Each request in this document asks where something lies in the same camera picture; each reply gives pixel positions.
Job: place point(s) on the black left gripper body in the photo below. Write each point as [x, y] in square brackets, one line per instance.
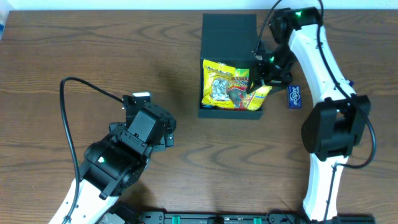
[169, 139]

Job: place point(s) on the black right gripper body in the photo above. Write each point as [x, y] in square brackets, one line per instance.
[269, 80]

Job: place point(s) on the yellow Mentos gum bottle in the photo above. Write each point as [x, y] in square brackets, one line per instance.
[254, 100]

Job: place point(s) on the blue Eclipse mints tin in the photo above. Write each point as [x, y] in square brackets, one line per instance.
[294, 97]

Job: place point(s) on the green Haribo worms bag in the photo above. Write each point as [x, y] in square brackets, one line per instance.
[237, 88]

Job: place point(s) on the black gift box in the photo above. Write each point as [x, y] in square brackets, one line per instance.
[228, 39]

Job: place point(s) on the yellow nuts snack bag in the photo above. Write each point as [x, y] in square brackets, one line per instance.
[216, 78]

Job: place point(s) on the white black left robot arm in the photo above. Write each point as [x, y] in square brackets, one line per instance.
[113, 164]

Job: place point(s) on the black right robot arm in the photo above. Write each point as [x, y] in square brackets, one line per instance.
[339, 116]

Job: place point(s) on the black mounting rail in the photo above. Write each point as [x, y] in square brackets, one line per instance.
[124, 214]

